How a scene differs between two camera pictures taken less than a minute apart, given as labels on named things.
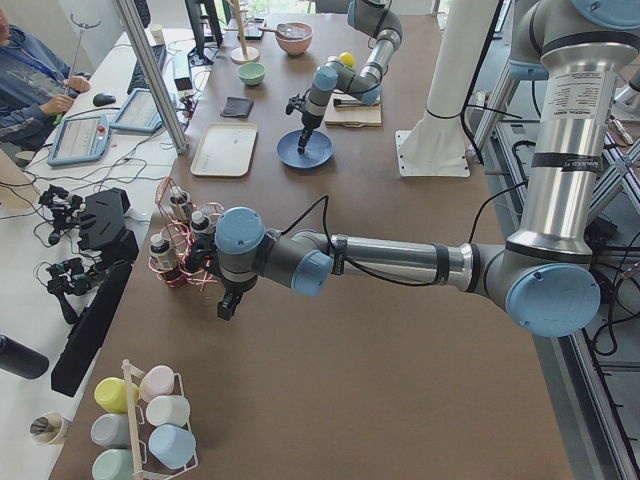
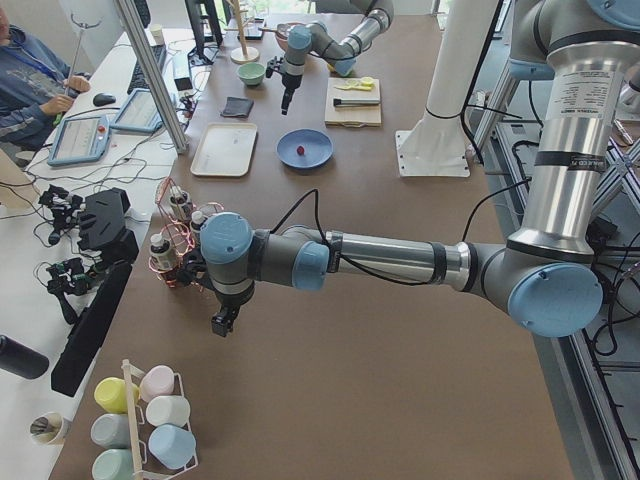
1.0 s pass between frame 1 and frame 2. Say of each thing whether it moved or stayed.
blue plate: stayed
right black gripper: moved
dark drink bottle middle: stayed
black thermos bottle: stayed
